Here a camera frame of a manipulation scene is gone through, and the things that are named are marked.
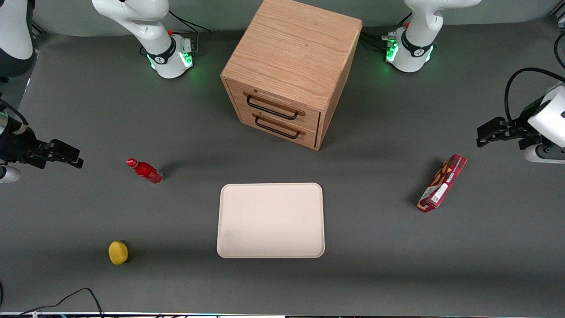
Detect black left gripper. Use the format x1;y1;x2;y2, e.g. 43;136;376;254
476;98;548;151

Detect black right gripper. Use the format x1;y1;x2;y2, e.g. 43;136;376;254
0;126;84;170

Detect red coke bottle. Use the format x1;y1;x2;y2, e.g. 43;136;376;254
127;158;164;185

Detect beige rectangular tray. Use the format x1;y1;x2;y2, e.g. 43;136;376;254
216;182;326;259

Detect red snack box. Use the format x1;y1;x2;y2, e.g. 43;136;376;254
416;153;468;213

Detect yellow lemon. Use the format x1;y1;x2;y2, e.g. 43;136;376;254
108;241;129;265

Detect wooden drawer cabinet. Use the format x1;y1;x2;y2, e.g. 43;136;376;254
220;0;363;151

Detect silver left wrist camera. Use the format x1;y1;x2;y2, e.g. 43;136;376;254
524;143;565;165

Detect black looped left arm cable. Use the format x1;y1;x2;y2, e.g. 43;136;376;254
504;67;565;124

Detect thin black hanging cable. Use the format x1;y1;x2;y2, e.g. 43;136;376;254
554;31;565;69

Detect black cable at table edge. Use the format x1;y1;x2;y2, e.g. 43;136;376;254
0;288;105;318

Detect black left arm base cables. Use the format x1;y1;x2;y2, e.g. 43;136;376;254
360;12;400;52

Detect black right arm base cable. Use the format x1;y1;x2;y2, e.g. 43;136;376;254
168;10;212;56

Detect wide black drawer handle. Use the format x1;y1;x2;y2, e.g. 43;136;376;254
246;95;300;121

